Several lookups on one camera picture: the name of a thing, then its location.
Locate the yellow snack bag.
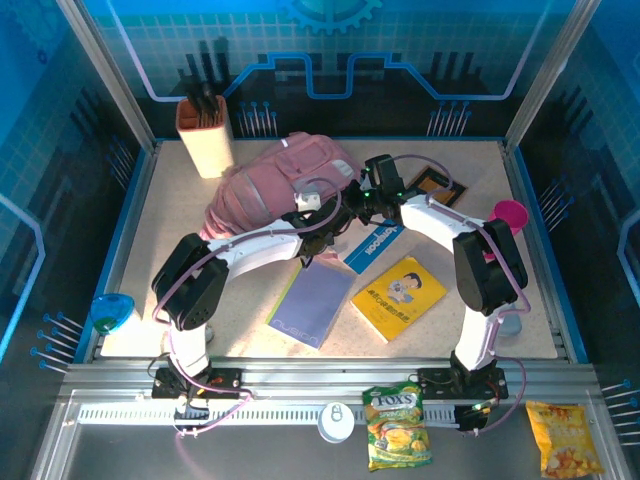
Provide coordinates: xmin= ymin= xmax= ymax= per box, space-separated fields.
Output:
xmin=524 ymin=400 xmax=605 ymax=480

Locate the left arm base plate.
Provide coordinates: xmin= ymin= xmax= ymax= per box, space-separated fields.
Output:
xmin=152 ymin=364 xmax=244 ymax=401

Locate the aluminium side rail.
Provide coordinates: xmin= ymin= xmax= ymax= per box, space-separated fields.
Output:
xmin=499 ymin=139 xmax=574 ymax=361
xmin=82 ymin=142 xmax=161 ymax=361

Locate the white round lock disc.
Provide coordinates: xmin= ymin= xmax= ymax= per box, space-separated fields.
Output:
xmin=317 ymin=401 xmax=356 ymax=444

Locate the brown and black book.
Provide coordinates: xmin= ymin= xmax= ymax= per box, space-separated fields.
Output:
xmin=404 ymin=165 xmax=469 ymax=207

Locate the slotted cable duct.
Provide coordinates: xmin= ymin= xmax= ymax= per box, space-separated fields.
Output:
xmin=77 ymin=403 xmax=464 ymax=427

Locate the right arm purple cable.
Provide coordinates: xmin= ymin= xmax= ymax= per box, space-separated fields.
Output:
xmin=389 ymin=152 xmax=531 ymax=436

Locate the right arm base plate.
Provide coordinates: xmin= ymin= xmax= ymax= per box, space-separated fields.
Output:
xmin=417 ymin=367 xmax=509 ymax=401

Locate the beige pen holder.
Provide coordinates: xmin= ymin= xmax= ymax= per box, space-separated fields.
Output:
xmin=175 ymin=94 xmax=236 ymax=180

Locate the aluminium front rail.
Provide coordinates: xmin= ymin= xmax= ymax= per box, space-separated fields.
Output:
xmin=59 ymin=357 xmax=601 ymax=401

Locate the green candy bag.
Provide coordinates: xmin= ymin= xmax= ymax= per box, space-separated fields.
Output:
xmin=362 ymin=382 xmax=434 ymax=472

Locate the blue green plastic container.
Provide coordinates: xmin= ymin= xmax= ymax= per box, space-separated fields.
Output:
xmin=89 ymin=293 xmax=136 ymax=335

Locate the purple notebook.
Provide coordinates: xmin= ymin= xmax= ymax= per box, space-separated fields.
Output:
xmin=267 ymin=259 xmax=357 ymax=351

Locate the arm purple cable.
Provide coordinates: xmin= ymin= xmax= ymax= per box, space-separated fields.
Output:
xmin=389 ymin=152 xmax=531 ymax=436
xmin=151 ymin=177 xmax=346 ymax=441

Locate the aluminium frame post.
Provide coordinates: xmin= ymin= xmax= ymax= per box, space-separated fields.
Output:
xmin=503 ymin=0 xmax=586 ymax=149
xmin=57 ymin=0 xmax=157 ymax=151

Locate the pink plastic goblet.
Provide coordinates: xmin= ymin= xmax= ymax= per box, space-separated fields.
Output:
xmin=482 ymin=198 xmax=530 ymax=261

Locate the blue and white notebook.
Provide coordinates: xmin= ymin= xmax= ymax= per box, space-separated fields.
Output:
xmin=342 ymin=219 xmax=406 ymax=275

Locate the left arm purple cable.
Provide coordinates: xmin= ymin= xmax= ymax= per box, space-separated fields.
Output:
xmin=151 ymin=177 xmax=346 ymax=441

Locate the pink backpack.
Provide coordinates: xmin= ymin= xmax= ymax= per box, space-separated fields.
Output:
xmin=199 ymin=131 xmax=362 ymax=269

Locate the yellow cartoon book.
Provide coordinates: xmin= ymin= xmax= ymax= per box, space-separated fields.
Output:
xmin=349 ymin=256 xmax=449 ymax=344

